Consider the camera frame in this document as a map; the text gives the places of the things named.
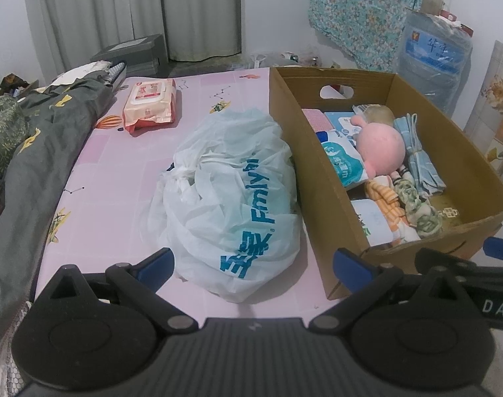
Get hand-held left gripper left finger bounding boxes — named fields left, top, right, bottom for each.
left=49, top=247, right=196, bottom=333

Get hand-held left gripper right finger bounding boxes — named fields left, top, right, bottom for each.
left=309, top=248, right=459, bottom=333

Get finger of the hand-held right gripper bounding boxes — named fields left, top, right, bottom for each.
left=483, top=238, right=503, bottom=264

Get white paper pack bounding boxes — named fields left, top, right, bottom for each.
left=351, top=198, right=397, bottom=246

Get orange striped socks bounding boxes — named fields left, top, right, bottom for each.
left=364, top=176, right=422, bottom=244

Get green white socks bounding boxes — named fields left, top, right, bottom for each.
left=394, top=180, right=444, bottom=238

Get brown cardboard box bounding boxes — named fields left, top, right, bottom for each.
left=269, top=66, right=503, bottom=300

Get white blue pad packet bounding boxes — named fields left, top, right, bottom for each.
left=318, top=130, right=370, bottom=191

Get pink plush toy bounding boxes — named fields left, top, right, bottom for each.
left=350, top=115, right=418, bottom=191

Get blue face mask bundle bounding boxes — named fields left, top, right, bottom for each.
left=392, top=113, right=446, bottom=197

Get white blue mask box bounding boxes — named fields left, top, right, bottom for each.
left=324, top=111, right=360, bottom=139

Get pink foam pad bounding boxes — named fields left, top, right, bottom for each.
left=302, top=108, right=333, bottom=134

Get pink patterned mat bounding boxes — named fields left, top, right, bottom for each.
left=34, top=68, right=360, bottom=327

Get white plastic bag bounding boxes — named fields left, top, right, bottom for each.
left=142, top=108, right=308, bottom=303

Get floral patterned sheet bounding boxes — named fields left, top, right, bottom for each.
left=462, top=40, right=503, bottom=180

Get white mesh fabric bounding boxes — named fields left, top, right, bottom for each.
left=0, top=302, right=33, bottom=397

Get grey printed quilt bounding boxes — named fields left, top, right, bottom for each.
left=0, top=66, right=126, bottom=331

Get red wet wipes pack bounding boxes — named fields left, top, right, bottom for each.
left=122, top=78, right=178, bottom=134

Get blue water jug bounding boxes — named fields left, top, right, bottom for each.
left=396, top=8, right=473, bottom=112

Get green floral pillow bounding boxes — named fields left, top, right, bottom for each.
left=0, top=94, right=29, bottom=193

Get white crumpled cloth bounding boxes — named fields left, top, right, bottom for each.
left=40, top=61, right=112, bottom=92

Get grey storage crate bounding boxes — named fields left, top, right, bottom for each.
left=90, top=34, right=168, bottom=76

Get teal floral cloth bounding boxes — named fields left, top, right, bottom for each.
left=308, top=0, right=436, bottom=71

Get grey curtain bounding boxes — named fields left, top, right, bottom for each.
left=22, top=0, right=242, bottom=76

